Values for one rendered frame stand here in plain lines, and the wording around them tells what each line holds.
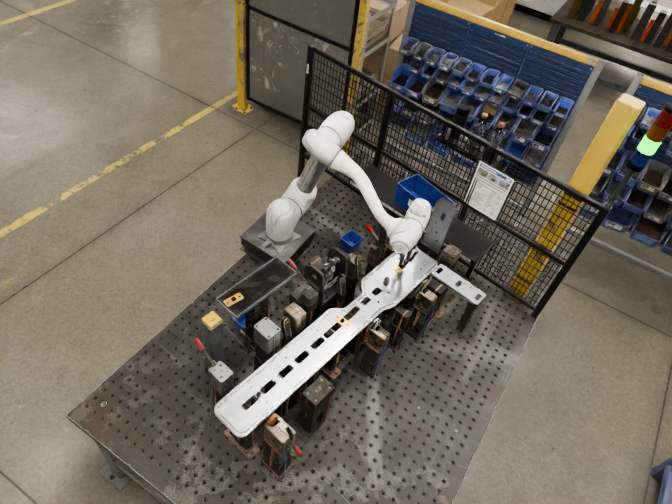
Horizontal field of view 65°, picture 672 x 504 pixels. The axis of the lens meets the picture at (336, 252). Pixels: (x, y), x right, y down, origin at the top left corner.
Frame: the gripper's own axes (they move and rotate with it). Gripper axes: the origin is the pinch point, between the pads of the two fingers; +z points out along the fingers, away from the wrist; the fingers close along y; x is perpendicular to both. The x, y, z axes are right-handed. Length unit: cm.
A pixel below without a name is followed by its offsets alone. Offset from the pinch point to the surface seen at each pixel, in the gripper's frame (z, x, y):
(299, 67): 36, 146, -214
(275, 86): 65, 143, -239
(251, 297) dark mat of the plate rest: -10, -76, -30
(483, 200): -17, 54, 10
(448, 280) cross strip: 6.5, 13.1, 21.6
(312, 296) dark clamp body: -1, -51, -16
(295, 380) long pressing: 6, -84, 6
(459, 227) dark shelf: 3.6, 48.4, 5.1
